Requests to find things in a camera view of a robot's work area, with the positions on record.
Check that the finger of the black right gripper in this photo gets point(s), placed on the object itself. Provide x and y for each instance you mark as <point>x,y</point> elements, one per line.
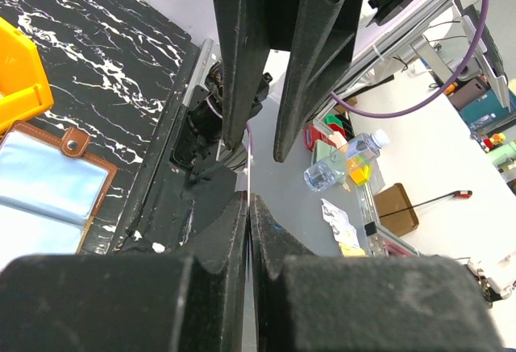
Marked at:
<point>243,42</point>
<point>320,54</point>

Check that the brown cardboard box on floor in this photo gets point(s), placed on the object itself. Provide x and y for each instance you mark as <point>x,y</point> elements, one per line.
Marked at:
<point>393,206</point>

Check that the brown leather card holder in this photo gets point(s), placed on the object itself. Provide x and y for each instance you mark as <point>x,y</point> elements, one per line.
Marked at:
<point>51,188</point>

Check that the yellow plastic bin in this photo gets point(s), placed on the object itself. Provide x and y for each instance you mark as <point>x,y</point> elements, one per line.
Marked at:
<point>25,91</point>

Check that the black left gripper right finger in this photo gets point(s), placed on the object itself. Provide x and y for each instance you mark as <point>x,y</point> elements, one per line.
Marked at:
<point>306,302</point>

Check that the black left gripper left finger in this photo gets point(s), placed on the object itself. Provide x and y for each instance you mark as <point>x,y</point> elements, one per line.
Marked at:
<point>190,299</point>

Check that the clear plastic bottle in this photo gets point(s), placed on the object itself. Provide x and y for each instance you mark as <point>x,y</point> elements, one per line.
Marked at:
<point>338,165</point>

